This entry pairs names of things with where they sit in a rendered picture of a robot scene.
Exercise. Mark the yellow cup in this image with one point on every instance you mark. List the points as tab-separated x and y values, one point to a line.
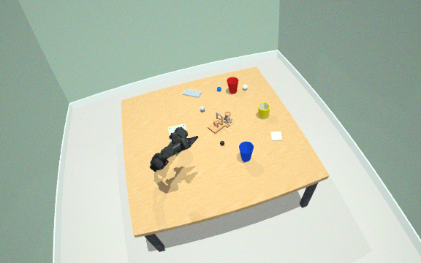
264	110

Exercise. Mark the red plastic cup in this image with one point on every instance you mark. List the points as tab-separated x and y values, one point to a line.
233	84

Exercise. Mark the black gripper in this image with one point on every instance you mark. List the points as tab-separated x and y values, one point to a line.
183	144

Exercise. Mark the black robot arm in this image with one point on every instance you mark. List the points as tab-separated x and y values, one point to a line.
159	160

